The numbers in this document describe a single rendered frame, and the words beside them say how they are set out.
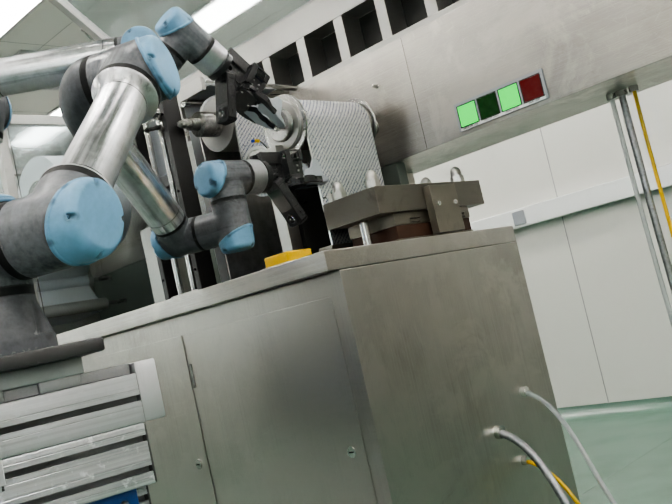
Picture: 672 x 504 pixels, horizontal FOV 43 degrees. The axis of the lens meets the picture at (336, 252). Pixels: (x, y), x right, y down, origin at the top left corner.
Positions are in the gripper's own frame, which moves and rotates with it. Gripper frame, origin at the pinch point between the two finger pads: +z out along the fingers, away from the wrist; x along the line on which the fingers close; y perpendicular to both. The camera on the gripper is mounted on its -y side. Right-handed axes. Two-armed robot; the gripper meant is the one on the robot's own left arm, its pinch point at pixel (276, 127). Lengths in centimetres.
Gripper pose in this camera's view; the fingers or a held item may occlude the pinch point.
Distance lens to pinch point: 202.7
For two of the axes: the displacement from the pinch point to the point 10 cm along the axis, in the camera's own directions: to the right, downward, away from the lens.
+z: 6.6, 5.6, 5.1
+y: 2.7, -8.0, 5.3
